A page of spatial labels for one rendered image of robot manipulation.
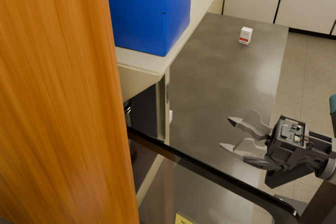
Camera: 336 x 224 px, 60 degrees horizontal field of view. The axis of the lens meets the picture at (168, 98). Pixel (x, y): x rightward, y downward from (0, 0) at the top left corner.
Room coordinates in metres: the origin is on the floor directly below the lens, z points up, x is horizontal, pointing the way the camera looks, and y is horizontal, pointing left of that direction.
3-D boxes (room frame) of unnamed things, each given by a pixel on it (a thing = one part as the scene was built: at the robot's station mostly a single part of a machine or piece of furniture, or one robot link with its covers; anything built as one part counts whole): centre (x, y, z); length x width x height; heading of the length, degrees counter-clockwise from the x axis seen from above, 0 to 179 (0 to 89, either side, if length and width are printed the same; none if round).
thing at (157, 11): (0.38, 0.03, 1.56); 0.10 x 0.10 x 0.09; 68
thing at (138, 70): (0.45, 0.00, 1.46); 0.32 x 0.11 x 0.10; 158
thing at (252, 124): (0.44, -0.18, 1.26); 0.09 x 0.03 x 0.06; 50
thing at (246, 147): (0.37, -0.15, 1.26); 0.09 x 0.03 x 0.06; 86
